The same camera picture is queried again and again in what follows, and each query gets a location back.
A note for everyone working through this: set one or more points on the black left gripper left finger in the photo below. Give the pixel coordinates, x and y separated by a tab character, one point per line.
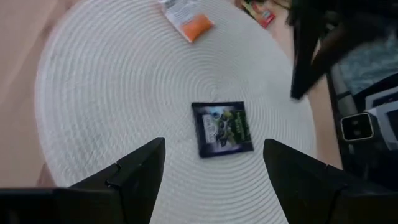
93	205

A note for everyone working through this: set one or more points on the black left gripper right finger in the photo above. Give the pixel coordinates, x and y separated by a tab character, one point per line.
311	193

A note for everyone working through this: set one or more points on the dark blue tea bag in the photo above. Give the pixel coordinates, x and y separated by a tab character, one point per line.
222	129

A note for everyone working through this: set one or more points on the orange red tea bag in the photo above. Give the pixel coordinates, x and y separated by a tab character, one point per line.
262	15

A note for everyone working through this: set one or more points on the white orange tea bag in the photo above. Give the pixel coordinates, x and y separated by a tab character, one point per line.
186	18

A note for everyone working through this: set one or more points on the white round woven placemat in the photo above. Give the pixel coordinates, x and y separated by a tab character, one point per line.
124	77

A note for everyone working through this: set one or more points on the person's leg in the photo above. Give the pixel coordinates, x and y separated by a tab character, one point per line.
370	65

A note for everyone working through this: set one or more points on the black aluminium table frame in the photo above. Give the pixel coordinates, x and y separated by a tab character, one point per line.
351	161

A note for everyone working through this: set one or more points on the small silver-edged camera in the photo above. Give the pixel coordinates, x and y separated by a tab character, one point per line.
356	127

